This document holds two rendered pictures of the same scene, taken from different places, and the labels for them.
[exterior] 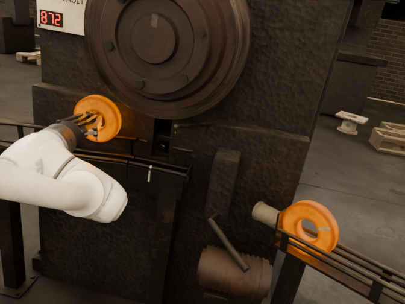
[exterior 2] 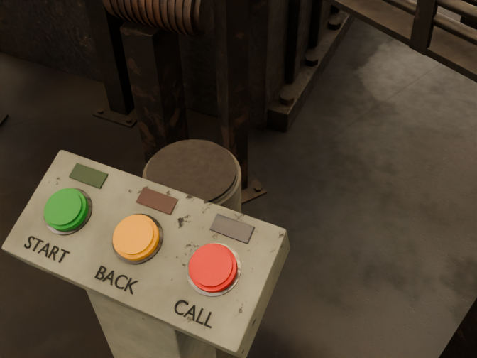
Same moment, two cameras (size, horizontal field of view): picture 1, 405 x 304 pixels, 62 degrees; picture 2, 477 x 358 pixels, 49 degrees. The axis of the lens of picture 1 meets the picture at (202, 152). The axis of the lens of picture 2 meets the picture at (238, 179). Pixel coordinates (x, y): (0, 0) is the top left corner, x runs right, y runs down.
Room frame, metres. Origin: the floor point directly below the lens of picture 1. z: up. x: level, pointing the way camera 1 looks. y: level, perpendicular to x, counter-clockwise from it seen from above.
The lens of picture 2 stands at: (-0.04, -0.61, 0.97)
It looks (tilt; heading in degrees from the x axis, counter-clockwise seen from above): 47 degrees down; 19
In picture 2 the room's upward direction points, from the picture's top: 1 degrees counter-clockwise
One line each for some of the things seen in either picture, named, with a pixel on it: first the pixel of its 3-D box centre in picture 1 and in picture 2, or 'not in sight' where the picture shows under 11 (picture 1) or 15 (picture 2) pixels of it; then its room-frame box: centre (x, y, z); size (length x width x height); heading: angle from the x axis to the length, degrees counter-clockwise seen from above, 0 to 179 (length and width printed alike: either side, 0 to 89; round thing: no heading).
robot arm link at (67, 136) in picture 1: (56, 142); not in sight; (0.79, 0.38, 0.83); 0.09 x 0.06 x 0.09; 84
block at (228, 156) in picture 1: (222, 185); not in sight; (0.98, -0.08, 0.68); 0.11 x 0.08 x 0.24; 173
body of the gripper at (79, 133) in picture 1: (71, 131); not in sight; (0.87, 0.37, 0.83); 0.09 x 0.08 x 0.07; 174
